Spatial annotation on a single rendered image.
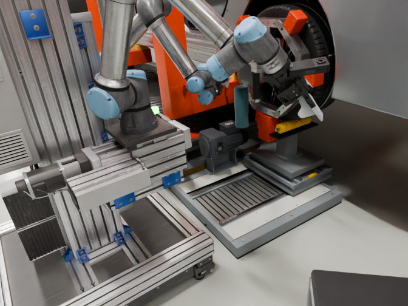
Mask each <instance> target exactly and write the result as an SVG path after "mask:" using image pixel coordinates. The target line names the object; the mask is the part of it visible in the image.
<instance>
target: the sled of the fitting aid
mask: <svg viewBox="0 0 408 306"><path fill-rule="evenodd" d="M244 165H245V166H246V167H247V168H250V169H251V170H252V171H254V172H256V173H257V174H259V175H260V176H262V177H263V178H265V179H267V180H268V181H270V182H271V183H273V184H275V185H276V186H278V187H280V188H281V189H283V190H284V191H286V192H287V193H289V194H290V195H292V196H294V195H296V194H298V193H300V192H302V191H304V190H306V189H308V188H311V187H312V186H314V185H317V184H318V183H320V182H323V181H324V180H327V179H329V178H331V177H332V172H333V167H331V166H329V165H326V164H325V163H324V164H323V165H321V166H319V167H317V168H314V169H312V170H310V171H308V172H305V173H303V174H301V175H299V176H297V177H295V178H292V179H290V178H289V177H287V176H285V175H283V174H281V173H280V172H278V171H277V170H275V169H273V168H271V167H269V166H268V165H266V164H265V163H262V162H261V161H259V160H258V159H256V158H254V157H252V156H251V154H248V155H246V156H244Z"/></svg>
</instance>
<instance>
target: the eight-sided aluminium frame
mask: <svg viewBox="0 0 408 306"><path fill-rule="evenodd" d="M258 20H259V21H260V22H261V23H262V24H263V25H264V26H266V27H267V26H269V27H275V28H278V29H279V31H280V32H281V34H282V36H283V37H284V40H285V41H286V43H287V44H288V46H289V48H290V49H291V51H292V52H293V55H294V56H295V61H302V60H309V59H310V52H309V51H308V49H307V48H306V46H305V44H304V43H303V41H302V40H301V38H300V36H299V35H298V33H295V34H289V33H288V32H287V31H286V30H285V28H284V27H283V24H284V22H285V20H286V18H266V17H258ZM237 79H238V81H239V84H240V85H244V84H243V83H242V82H241V80H240V78H239V71H237ZM245 86H246V85H245ZM247 87H248V98H249V102H250V104H251V106H252V107H253V109H255V110H256V109H257V110H259V111H261V112H263V113H265V114H268V115H271V116H273V117H276V118H279V117H283V116H285V115H286V114H288V113H289V111H291V110H292V109H293V108H294V107H295V106H296V105H297V104H299V99H300V97H299V98H297V101H296V102H294V103H293V104H290V105H288V106H287V107H285V106H284V104H283V105H282V106H281V107H277V106H273V105H271V104H268V103H265V102H263V101H262V100H261V99H260V102H258V103H254V102H252V97H253V85H252V84H251V85H248V86H247ZM301 97H303V96H301Z"/></svg>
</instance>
